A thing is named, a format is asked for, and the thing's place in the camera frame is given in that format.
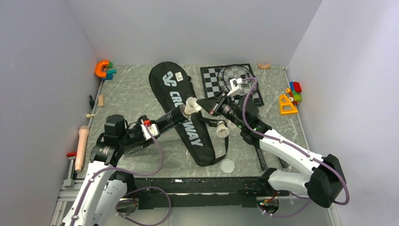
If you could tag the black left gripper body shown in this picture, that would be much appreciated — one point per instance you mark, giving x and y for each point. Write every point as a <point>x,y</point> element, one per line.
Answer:
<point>134,135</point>

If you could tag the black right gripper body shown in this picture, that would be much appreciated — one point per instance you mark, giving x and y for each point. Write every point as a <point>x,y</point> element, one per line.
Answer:
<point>226,107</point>

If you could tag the white shuttlecock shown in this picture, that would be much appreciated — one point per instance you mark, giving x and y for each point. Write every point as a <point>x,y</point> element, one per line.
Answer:
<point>222,130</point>
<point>191,106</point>
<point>231,123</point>

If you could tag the black shuttlecock tube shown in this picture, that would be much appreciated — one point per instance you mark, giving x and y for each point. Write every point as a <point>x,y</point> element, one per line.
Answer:
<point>171,119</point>

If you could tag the white round tube lid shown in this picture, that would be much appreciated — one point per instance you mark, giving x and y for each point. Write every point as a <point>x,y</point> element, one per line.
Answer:
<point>227,166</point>

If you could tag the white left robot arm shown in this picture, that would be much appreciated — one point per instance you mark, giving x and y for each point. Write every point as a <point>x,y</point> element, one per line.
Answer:
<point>104,184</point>

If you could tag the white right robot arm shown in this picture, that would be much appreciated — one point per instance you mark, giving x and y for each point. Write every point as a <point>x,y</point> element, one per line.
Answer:
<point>320,178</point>

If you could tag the black racket bag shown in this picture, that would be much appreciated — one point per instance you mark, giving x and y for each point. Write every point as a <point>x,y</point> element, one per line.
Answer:
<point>172,87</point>

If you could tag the beige rolling pin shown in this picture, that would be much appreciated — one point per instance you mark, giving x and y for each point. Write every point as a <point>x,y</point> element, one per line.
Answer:
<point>81,148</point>

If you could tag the small wooden block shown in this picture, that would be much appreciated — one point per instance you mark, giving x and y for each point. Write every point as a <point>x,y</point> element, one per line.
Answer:
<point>100,101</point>

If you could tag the wooden arch block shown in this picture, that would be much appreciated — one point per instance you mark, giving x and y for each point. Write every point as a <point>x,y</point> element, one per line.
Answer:
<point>264,66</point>

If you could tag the small black figure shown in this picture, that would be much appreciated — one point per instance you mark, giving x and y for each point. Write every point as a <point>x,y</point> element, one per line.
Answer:
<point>91,102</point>

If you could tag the red clamp knob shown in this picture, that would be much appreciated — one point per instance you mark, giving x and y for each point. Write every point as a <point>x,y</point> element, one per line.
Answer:
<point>72,154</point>

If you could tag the yellow triangle toy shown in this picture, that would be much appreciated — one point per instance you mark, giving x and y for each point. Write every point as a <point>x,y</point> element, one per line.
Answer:
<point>286,107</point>

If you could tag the colourful brick toy stack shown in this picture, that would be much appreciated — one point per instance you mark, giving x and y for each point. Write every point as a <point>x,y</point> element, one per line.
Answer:
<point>294,91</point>

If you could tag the teal green toy blocks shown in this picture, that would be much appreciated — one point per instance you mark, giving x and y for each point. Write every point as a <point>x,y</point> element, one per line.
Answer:
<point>110,71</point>

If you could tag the orange letter toy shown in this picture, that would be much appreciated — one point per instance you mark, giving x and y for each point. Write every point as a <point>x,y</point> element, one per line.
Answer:
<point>101,68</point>

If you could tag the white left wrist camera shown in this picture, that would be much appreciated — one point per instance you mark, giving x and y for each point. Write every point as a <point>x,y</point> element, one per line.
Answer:
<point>150,130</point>

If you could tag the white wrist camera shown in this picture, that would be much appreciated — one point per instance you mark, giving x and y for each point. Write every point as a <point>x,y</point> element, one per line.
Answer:
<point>150,130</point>
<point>236,87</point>

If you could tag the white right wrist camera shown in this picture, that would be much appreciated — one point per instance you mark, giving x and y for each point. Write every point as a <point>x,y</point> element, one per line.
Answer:
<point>236,87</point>

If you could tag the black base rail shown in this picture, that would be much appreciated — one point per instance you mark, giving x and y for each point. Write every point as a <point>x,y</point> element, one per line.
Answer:
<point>150,193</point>

